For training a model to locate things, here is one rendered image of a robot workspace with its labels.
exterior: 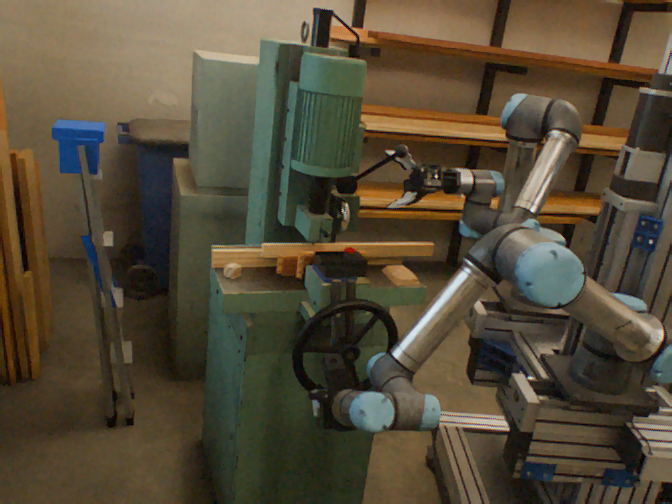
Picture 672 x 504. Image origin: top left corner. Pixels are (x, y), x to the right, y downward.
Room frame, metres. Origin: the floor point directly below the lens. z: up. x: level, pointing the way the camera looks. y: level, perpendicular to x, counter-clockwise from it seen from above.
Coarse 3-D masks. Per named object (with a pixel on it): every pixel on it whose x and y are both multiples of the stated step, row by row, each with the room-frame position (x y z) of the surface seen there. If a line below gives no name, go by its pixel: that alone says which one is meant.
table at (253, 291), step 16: (256, 272) 1.59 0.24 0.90; (272, 272) 1.61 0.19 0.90; (368, 272) 1.71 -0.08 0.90; (224, 288) 1.46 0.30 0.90; (240, 288) 1.47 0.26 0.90; (256, 288) 1.48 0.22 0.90; (272, 288) 1.50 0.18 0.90; (288, 288) 1.51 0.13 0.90; (304, 288) 1.53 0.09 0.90; (384, 288) 1.61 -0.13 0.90; (400, 288) 1.63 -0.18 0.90; (416, 288) 1.65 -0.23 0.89; (224, 304) 1.43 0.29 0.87; (240, 304) 1.44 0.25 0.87; (256, 304) 1.46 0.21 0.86; (272, 304) 1.48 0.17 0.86; (288, 304) 1.50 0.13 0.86; (304, 304) 1.49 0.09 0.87; (384, 304) 1.61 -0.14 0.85; (400, 304) 1.63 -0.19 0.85; (416, 304) 1.65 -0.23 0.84; (368, 320) 1.49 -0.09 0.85
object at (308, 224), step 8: (296, 208) 1.75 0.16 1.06; (304, 208) 1.72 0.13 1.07; (296, 216) 1.75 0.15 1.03; (304, 216) 1.68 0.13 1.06; (312, 216) 1.65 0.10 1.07; (320, 216) 1.66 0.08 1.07; (328, 216) 1.67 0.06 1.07; (296, 224) 1.74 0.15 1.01; (304, 224) 1.67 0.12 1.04; (312, 224) 1.63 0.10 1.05; (320, 224) 1.64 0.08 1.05; (328, 224) 1.65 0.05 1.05; (304, 232) 1.66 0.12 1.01; (312, 232) 1.64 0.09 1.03; (312, 240) 1.64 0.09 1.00; (320, 240) 1.65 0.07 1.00; (328, 240) 1.66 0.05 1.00
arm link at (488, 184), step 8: (472, 176) 1.66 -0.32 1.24; (480, 176) 1.67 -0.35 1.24; (488, 176) 1.68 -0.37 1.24; (496, 176) 1.69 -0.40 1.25; (472, 184) 1.65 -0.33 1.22; (480, 184) 1.66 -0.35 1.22; (488, 184) 1.67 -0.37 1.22; (496, 184) 1.68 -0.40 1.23; (472, 192) 1.66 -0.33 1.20; (480, 192) 1.66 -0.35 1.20; (488, 192) 1.67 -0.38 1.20; (496, 192) 1.68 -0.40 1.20; (472, 200) 1.67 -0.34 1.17; (480, 200) 1.66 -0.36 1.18; (488, 200) 1.67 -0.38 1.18
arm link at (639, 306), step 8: (616, 296) 1.41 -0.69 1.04; (624, 296) 1.42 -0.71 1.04; (632, 304) 1.35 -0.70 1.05; (640, 304) 1.36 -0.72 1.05; (640, 312) 1.34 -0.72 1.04; (584, 336) 1.41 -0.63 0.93; (592, 336) 1.37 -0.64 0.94; (600, 336) 1.35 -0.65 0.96; (592, 344) 1.37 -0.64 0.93; (600, 344) 1.35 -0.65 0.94; (608, 344) 1.34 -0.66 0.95; (608, 352) 1.34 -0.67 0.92; (616, 352) 1.33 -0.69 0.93
